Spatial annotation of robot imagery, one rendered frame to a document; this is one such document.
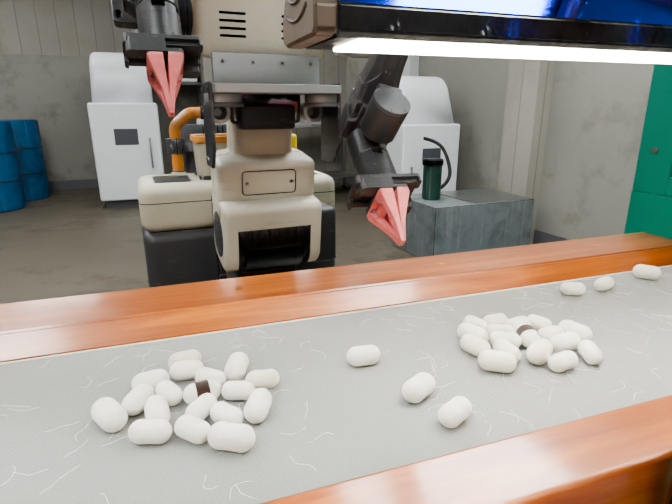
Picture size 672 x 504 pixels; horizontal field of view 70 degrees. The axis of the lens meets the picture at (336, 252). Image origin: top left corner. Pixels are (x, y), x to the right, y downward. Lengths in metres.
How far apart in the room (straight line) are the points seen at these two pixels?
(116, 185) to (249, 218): 4.50
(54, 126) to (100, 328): 6.43
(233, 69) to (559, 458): 0.86
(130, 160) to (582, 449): 5.25
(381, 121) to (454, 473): 0.49
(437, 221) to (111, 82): 3.69
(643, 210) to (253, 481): 0.92
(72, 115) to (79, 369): 6.47
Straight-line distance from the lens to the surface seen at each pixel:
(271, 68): 1.04
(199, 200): 1.31
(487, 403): 0.48
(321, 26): 0.31
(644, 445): 0.43
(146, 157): 5.44
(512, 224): 3.57
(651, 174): 1.10
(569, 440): 0.41
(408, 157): 4.00
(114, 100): 5.51
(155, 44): 0.72
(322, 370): 0.51
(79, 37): 7.02
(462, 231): 3.30
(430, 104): 4.19
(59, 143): 7.01
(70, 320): 0.64
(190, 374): 0.50
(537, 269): 0.81
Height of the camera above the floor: 1.00
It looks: 17 degrees down
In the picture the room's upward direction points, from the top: straight up
